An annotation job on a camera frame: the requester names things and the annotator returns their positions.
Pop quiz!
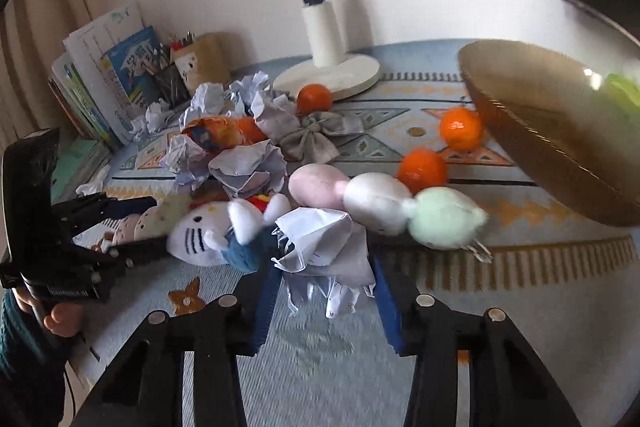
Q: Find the hello kitty plush toy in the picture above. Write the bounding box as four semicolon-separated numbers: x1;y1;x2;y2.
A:
166;194;292;274

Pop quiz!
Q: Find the white paper ball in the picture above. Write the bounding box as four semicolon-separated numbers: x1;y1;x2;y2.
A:
271;207;375;319

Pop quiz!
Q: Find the pastel three-ball plush skewer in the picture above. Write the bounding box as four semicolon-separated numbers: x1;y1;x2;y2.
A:
288;164;494;263

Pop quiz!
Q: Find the orange mandarin front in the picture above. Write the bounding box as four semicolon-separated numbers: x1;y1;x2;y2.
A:
396;148;449;195

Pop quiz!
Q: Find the orange snack bag plush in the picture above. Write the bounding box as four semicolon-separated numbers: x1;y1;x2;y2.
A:
181;116;247;155

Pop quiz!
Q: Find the grey plaid fabric bow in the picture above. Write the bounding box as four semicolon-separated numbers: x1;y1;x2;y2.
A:
278;112;364;165

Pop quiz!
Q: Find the orange mandarin with stem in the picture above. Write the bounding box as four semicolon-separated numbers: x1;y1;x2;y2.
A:
439;107;484;153

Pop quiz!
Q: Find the paper ball back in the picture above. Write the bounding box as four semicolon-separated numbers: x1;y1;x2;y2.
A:
179;72;296;129

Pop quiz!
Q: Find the person's left forearm teal sleeve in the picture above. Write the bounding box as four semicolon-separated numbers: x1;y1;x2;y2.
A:
0;290;66;427

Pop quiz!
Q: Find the person's left hand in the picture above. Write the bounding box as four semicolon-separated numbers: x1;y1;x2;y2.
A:
12;287;84;338

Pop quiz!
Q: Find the white tissue scrap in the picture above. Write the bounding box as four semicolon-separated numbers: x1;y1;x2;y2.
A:
76;180;104;197

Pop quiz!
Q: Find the teal flat book stack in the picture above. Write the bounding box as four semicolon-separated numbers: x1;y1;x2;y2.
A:
51;138;111;204

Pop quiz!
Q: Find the stack of books upright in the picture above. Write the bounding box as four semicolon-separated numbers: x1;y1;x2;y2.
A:
63;1;160;145

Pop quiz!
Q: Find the black mesh pen holder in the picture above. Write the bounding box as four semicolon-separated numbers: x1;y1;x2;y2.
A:
144;44;190;108

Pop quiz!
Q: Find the patterned blue table mat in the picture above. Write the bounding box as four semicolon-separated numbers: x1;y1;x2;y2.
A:
69;38;640;427

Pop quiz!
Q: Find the brown kraft pen container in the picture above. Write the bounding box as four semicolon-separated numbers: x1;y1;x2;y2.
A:
171;32;231;95

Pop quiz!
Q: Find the white desk lamp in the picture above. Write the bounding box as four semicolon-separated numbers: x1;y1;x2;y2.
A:
273;0;382;101

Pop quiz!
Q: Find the green tissue box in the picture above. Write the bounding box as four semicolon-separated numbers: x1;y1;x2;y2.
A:
603;74;640;116

